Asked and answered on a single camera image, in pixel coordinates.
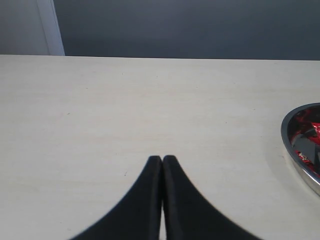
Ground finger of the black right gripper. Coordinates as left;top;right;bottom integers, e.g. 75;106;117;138
309;141;320;174

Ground white door frame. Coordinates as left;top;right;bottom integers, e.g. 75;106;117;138
0;0;66;57

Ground round steel bowl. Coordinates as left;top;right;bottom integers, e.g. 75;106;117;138
280;102;320;195

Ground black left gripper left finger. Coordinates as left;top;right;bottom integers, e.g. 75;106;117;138
73;155;162;240

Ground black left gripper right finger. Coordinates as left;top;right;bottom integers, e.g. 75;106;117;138
162;155;258;240

